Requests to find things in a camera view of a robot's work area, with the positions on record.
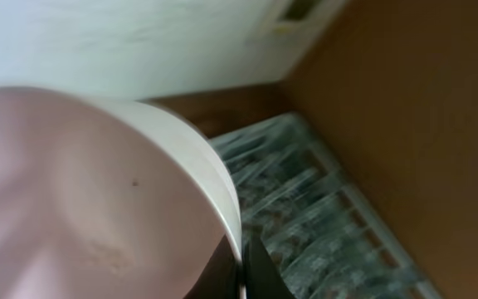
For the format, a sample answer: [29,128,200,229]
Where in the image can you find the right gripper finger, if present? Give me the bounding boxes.
[242,236,295,299]

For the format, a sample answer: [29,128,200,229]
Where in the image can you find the pink bowl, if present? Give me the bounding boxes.
[0,87,241,299]

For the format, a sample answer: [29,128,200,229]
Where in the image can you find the grey dishwasher rack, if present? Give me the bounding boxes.
[211,113,440,299]

